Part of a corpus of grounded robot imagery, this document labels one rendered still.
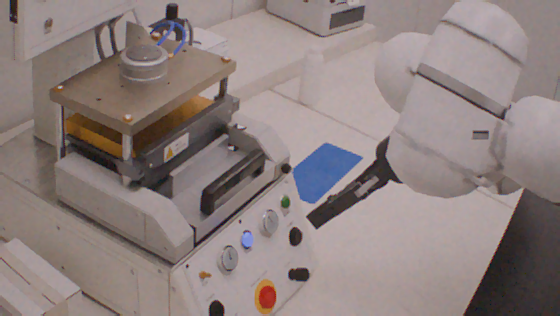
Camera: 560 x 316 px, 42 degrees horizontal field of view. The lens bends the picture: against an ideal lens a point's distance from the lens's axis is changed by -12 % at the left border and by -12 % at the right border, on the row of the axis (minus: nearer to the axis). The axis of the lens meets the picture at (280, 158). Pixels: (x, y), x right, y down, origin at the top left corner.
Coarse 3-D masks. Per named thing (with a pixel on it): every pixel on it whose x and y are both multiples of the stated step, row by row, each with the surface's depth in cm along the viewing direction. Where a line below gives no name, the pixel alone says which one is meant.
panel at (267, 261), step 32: (288, 192) 138; (256, 224) 130; (288, 224) 137; (192, 256) 117; (256, 256) 130; (288, 256) 137; (192, 288) 117; (224, 288) 123; (256, 288) 129; (288, 288) 137
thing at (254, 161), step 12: (252, 156) 126; (264, 156) 128; (240, 168) 123; (252, 168) 125; (216, 180) 119; (228, 180) 120; (240, 180) 123; (204, 192) 117; (216, 192) 118; (228, 192) 121; (204, 204) 118
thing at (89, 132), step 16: (176, 112) 128; (192, 112) 129; (80, 128) 122; (96, 128) 122; (144, 128) 123; (160, 128) 124; (80, 144) 124; (96, 144) 122; (112, 144) 119; (144, 144) 119; (112, 160) 121
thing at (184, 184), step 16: (224, 144) 130; (192, 160) 123; (208, 160) 127; (224, 160) 132; (176, 176) 120; (192, 176) 124; (208, 176) 127; (256, 176) 129; (272, 176) 133; (160, 192) 122; (176, 192) 122; (192, 192) 123; (240, 192) 125; (256, 192) 130; (192, 208) 120; (224, 208) 122; (192, 224) 116; (208, 224) 119
